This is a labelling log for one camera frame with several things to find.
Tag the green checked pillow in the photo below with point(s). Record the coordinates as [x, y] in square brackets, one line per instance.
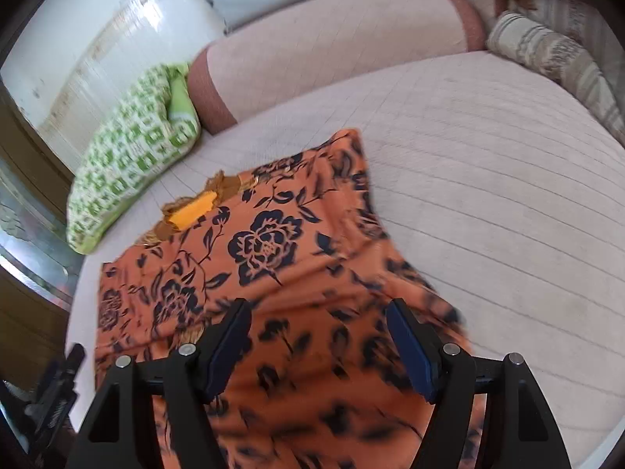
[127, 156]

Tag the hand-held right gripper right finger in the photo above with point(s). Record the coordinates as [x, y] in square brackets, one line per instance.
[412, 356]

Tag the beige striped pillow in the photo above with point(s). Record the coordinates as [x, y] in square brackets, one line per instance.
[551, 49]

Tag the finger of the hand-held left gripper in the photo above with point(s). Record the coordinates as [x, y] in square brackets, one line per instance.
[75, 359]

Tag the pink quilted bed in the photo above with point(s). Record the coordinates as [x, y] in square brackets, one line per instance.
[488, 180]

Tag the wooden door with glass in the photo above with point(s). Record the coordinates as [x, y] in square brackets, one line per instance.
[29, 141]

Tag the pink bolster cushion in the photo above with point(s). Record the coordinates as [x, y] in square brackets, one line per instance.
[342, 44]

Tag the orange floral garment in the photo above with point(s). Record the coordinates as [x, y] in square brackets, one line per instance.
[273, 254]

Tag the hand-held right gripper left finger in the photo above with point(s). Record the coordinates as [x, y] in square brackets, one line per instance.
[229, 351]

